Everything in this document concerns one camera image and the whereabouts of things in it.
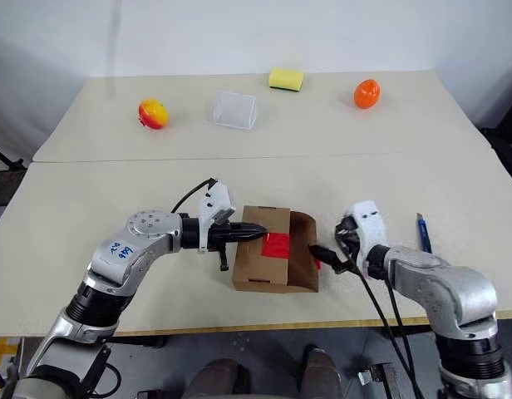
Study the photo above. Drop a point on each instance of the red and yellow toy apple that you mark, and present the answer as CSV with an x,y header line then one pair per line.
x,y
153,114

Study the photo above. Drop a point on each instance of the yellow sponge with green base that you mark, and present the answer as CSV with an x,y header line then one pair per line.
x,y
286,77

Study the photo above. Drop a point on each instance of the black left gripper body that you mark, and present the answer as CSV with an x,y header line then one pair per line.
x,y
223,236

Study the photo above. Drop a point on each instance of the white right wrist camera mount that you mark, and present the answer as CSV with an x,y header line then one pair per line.
x,y
370,224

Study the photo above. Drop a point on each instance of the black equipment beside table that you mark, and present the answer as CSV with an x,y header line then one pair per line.
x,y
505,154

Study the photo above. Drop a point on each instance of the clear plastic container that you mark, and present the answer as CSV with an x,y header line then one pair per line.
x,y
235,110

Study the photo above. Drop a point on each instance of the brown cardboard box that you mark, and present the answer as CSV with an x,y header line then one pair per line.
x,y
260,266

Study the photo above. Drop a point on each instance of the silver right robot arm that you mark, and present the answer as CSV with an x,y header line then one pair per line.
x,y
447,291

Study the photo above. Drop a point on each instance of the red tape strip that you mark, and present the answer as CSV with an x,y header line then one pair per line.
x,y
277,246

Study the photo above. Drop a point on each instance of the metal caster bracket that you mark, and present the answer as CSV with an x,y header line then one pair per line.
x,y
376,378
150,394

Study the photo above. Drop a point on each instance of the blue pen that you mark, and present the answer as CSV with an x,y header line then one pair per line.
x,y
424,234

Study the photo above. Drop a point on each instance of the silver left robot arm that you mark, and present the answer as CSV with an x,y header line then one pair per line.
x,y
127,257

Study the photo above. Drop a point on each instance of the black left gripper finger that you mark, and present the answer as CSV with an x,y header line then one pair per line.
x,y
249,228
249,237

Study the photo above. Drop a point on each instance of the black stand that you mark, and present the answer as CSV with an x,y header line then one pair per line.
x,y
2,156

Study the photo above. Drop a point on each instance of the dark brown rounded shape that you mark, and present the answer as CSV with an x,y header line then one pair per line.
x,y
220,380
321,372

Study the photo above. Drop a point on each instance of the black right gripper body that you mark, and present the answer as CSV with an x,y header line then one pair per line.
x,y
348,239

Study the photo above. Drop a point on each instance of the orange toy fruit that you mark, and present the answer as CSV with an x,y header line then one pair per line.
x,y
367,94

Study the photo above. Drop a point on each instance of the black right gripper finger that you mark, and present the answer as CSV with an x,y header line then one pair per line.
x,y
324,253
344,267

